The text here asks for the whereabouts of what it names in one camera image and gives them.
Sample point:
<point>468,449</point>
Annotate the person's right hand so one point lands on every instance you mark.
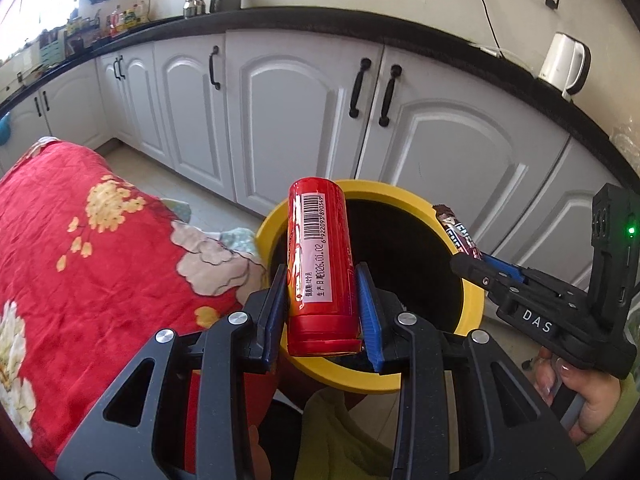
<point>595,405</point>

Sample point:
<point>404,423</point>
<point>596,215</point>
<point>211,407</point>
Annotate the black countertop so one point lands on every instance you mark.
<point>400,30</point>

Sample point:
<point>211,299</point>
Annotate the row of white cabinet doors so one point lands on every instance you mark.
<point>300,125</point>

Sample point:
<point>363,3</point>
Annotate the yellow-rimmed waste bin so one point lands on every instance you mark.
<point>440,340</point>

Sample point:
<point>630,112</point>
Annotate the teal patterned sheet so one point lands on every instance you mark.
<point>235,237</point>

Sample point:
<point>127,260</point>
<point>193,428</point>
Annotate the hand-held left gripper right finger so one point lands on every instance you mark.
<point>371,320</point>

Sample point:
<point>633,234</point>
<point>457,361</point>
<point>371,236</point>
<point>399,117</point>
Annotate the group of condiment bottles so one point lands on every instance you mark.
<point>127,20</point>

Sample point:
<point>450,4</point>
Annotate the red can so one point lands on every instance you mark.
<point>320,280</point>

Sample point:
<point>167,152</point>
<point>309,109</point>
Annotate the kitchen window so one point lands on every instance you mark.
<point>35,5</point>

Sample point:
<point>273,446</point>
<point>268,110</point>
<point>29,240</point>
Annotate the person's green garment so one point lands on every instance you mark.
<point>345,440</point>

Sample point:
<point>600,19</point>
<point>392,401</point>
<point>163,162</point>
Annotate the steel teapot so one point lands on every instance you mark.
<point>195,7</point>

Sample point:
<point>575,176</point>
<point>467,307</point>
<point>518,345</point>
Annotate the white electric kettle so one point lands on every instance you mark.
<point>557,62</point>

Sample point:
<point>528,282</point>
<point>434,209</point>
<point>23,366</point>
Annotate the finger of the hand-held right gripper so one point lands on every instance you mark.
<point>475,270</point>
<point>502,267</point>

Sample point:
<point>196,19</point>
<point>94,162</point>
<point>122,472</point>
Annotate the brown snack bar wrapper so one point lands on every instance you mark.
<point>457,232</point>

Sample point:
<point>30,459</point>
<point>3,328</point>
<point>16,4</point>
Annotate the red floral blanket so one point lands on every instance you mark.
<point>100,270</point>

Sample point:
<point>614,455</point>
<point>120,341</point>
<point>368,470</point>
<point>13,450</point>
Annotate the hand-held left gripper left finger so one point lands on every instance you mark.
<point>275,325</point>

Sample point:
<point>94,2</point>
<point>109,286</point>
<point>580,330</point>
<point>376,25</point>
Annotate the clear plastic bag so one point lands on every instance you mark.
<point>627,147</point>

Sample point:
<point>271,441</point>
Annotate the white charger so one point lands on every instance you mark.
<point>490,51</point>

